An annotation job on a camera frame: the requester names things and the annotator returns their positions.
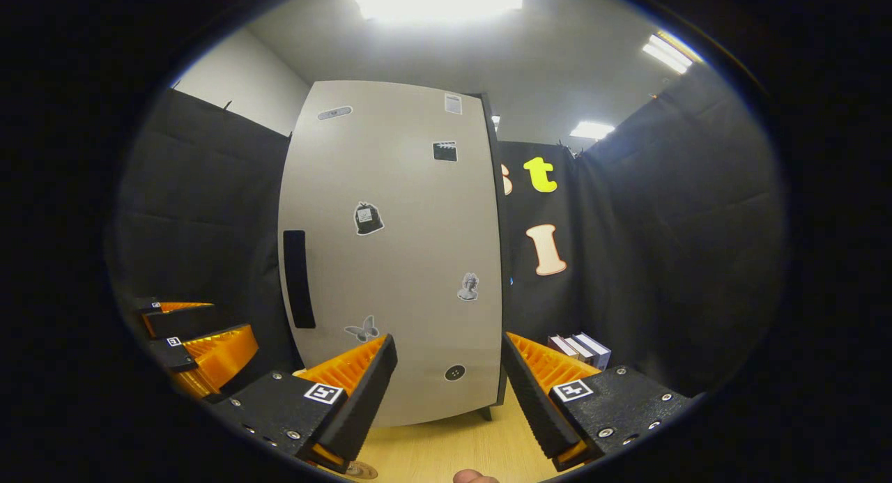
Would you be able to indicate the brown spine book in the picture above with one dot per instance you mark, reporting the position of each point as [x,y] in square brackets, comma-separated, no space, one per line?
[578,348]

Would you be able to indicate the grey cabinet door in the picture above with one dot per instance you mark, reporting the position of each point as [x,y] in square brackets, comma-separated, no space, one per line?
[418,225]

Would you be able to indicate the pink cover book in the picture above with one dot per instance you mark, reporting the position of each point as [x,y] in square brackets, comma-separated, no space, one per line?
[559,345]

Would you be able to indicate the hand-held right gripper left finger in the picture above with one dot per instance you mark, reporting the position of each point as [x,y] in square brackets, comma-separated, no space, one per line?
[362,399]

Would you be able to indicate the round brown coaster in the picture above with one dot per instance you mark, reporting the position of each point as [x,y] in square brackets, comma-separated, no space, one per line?
[361,470]

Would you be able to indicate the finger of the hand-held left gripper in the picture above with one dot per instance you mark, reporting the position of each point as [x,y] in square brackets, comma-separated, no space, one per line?
[188,323]
[178,354]

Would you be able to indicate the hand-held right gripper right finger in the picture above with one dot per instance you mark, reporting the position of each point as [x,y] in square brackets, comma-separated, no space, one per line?
[533,399]

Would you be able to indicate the blue-grey spine book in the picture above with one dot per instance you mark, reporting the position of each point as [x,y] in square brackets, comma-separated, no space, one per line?
[596,350]

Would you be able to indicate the black backdrop cloth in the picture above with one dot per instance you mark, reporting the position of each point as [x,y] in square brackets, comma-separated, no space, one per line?
[662,260]

